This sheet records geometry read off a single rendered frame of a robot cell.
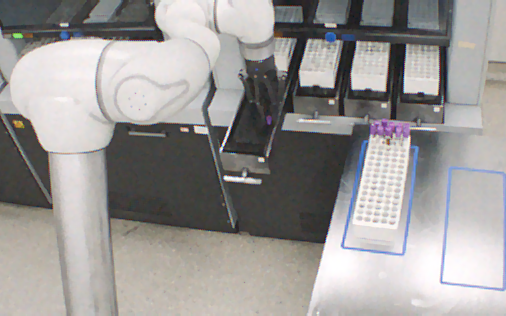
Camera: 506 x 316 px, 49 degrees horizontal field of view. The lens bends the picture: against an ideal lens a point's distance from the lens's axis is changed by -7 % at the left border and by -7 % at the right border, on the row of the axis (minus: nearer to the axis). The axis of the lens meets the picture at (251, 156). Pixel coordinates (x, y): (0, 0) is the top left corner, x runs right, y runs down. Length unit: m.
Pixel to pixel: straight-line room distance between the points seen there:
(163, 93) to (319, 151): 1.08
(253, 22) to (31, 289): 1.61
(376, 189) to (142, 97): 0.69
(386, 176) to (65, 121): 0.77
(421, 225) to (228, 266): 1.13
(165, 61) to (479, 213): 0.85
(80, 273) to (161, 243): 1.46
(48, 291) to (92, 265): 1.51
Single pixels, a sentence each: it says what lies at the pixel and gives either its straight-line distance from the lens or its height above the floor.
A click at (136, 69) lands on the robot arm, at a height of 1.44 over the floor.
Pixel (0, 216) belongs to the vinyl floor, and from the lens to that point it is 2.93.
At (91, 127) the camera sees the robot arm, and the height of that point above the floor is 1.34.
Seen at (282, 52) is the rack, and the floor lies 0.86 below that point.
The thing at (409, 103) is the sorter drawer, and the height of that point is 0.81.
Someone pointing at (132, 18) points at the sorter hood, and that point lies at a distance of 1.82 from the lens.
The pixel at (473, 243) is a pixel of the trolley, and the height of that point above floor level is 0.82.
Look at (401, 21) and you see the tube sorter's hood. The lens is 1.61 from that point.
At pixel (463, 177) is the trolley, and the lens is 1.48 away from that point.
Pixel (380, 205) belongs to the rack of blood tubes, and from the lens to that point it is 1.33.
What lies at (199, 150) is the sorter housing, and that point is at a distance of 1.99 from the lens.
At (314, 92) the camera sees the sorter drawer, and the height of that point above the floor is 0.82.
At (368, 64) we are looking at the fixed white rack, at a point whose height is 0.86.
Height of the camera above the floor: 1.91
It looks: 45 degrees down
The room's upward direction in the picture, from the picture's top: 11 degrees counter-clockwise
